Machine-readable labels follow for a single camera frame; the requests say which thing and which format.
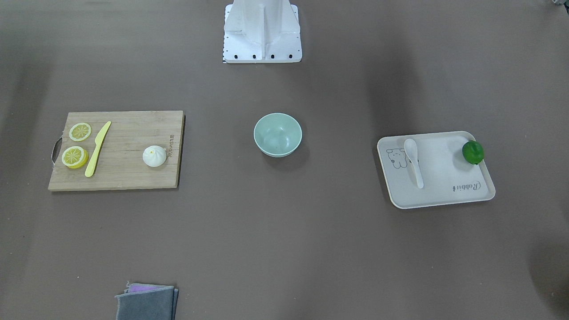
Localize white ceramic spoon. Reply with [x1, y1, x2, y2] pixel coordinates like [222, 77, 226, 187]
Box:
[404, 138, 425, 189]

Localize mint green bowl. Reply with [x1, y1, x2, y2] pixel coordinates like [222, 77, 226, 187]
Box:
[253, 112, 303, 158]

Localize beige rabbit tray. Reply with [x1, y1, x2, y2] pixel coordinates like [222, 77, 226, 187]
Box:
[377, 130, 496, 209]

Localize bamboo cutting board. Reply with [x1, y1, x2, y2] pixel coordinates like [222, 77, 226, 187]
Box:
[48, 111, 185, 191]

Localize green lime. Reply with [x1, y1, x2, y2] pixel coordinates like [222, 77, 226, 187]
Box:
[461, 140, 485, 165]

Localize yellow plastic knife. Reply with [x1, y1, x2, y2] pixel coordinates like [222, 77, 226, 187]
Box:
[84, 121, 112, 177]

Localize folded grey cloth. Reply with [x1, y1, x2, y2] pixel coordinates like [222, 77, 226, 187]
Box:
[115, 282, 179, 320]

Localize upper lemon slice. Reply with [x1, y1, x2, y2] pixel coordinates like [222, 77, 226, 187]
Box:
[68, 122, 92, 142]

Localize lower lemon half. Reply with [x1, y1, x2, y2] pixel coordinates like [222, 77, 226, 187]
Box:
[61, 146, 89, 169]

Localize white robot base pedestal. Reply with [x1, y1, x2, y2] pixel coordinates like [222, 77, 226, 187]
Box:
[222, 0, 303, 64]

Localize metal cutting board handle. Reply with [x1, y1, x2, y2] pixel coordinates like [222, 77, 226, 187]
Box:
[50, 136, 63, 166]

